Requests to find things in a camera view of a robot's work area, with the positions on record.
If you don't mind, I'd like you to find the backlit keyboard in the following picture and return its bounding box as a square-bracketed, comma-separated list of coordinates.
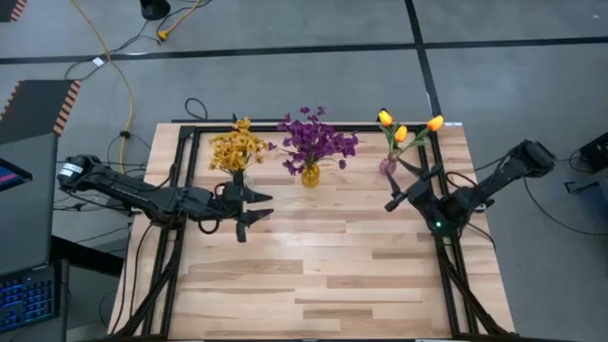
[0, 264, 62, 333]

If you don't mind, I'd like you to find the small hazard-striped black mat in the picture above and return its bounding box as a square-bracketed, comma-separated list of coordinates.
[0, 0, 29, 24]

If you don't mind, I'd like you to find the yellow cable with plug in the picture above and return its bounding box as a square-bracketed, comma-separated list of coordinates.
[156, 0, 200, 43]

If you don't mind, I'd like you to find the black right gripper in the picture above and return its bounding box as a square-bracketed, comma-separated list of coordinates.
[383, 158, 446, 213]

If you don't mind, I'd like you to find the black aluminium table frame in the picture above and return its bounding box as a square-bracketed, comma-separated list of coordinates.
[109, 121, 519, 342]

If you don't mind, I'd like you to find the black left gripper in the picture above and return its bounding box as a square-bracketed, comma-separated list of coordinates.
[208, 169, 276, 244]

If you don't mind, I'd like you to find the large hazard-striped black mat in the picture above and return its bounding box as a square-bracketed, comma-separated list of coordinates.
[0, 79, 84, 146]

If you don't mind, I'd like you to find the black floor cable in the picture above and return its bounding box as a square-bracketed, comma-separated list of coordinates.
[522, 156, 608, 237]

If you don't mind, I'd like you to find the black floor equipment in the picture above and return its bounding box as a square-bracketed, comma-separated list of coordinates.
[563, 131, 608, 195]

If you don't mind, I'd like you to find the yellow glass vase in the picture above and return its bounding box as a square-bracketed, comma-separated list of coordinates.
[300, 163, 321, 189]

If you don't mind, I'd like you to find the grey side desk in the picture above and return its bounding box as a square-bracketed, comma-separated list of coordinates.
[0, 132, 59, 276]

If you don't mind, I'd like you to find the orange artificial tulip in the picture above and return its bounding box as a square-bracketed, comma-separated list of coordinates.
[391, 123, 409, 162]
[396, 114, 446, 161]

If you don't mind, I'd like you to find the yellow artificial tulip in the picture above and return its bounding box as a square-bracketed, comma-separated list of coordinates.
[377, 108, 400, 162]

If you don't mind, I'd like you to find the long yellow floor cable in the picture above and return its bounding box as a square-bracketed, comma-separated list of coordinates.
[69, 0, 135, 175]

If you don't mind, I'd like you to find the black cable loop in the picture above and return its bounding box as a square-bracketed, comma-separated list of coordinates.
[183, 97, 209, 123]

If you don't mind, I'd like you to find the small lit screen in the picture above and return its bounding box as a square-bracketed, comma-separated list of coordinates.
[0, 157, 34, 194]

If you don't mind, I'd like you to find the pink glass vase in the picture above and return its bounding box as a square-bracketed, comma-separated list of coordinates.
[378, 156, 399, 178]

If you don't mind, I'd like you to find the black round stand base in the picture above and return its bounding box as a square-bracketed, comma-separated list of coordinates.
[139, 0, 172, 22]

